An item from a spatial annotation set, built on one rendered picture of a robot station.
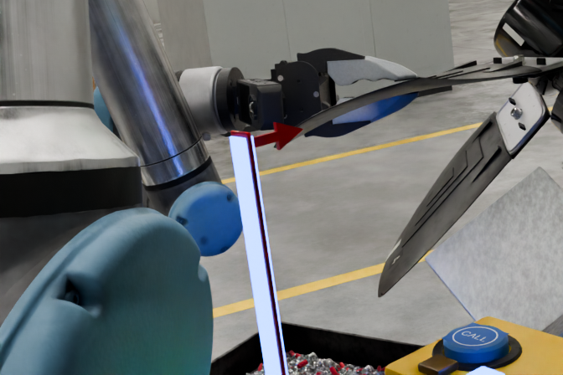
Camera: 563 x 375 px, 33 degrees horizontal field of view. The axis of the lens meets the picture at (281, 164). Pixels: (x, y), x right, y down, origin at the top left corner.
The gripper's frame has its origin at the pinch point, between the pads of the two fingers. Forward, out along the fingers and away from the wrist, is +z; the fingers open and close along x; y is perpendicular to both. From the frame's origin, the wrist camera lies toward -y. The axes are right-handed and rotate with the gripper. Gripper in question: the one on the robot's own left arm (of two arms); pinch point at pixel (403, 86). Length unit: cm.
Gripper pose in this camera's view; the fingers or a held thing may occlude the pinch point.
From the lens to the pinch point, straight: 98.3
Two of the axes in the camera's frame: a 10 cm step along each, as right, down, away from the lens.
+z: 9.5, -0.6, -2.9
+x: 1.0, 9.9, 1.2
